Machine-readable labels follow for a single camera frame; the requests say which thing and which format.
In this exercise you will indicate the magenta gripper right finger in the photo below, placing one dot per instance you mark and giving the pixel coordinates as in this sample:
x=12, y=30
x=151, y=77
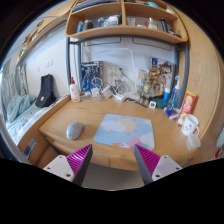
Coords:
x=153, y=167

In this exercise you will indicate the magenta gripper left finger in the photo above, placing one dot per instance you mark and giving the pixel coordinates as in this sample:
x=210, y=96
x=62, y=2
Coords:
x=72, y=167

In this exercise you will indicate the grey computer mouse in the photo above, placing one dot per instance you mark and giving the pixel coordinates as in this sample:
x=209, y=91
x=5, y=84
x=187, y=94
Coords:
x=74, y=130

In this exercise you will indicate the pastel cloud mouse pad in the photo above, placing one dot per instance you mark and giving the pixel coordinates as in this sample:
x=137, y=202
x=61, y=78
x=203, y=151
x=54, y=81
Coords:
x=125, y=132

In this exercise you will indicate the clear plastic cup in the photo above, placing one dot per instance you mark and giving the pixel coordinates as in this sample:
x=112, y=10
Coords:
x=193, y=142

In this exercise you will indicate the white mug with face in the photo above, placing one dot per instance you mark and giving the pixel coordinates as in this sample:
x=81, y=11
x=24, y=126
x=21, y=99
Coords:
x=190, y=125

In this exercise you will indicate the small white cube clock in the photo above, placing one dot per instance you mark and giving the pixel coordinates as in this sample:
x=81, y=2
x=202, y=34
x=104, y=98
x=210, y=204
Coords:
x=152, y=105

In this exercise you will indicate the blue spray bottle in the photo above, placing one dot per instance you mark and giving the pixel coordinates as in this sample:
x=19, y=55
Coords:
x=175, y=92

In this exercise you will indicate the black bag on bed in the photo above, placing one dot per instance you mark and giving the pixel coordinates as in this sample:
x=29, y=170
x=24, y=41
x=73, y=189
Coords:
x=46, y=96

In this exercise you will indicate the white power strip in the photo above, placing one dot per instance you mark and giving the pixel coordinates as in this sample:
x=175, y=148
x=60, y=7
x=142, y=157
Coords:
x=119, y=97

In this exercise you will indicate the white bottle red cap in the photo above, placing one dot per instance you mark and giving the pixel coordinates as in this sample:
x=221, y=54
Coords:
x=74, y=91

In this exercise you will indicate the red chips can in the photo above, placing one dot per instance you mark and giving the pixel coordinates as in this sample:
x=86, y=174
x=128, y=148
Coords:
x=187, y=106

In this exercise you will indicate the light blue blanket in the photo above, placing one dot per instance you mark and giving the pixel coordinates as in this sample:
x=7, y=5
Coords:
x=18, y=105

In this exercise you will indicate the colourful figure model box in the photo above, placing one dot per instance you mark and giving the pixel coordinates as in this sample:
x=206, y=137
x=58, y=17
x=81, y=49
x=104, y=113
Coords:
x=161, y=77

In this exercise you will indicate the blue robot model box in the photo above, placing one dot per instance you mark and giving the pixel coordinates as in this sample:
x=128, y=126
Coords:
x=92, y=75

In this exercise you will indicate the wooden wall shelf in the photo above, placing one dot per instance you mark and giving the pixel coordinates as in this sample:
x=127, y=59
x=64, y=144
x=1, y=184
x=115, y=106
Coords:
x=149, y=18

